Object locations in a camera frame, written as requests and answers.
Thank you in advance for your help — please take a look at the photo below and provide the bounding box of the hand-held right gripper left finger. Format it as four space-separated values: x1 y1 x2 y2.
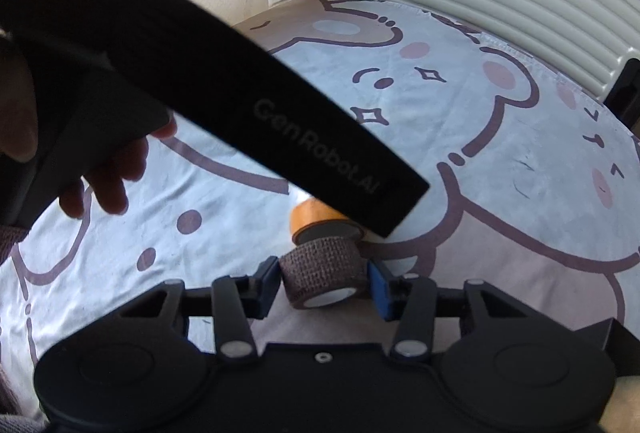
120 256 281 360

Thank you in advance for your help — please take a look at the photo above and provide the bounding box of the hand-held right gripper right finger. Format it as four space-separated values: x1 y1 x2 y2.
366 259 507 360

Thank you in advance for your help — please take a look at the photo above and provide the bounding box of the brown bandage roll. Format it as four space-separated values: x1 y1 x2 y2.
277 238 371 312

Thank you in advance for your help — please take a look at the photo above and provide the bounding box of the person's left hand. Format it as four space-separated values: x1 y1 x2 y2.
0 32 179 220

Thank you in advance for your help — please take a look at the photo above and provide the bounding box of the bear printed blanket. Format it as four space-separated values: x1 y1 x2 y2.
0 0 640 419

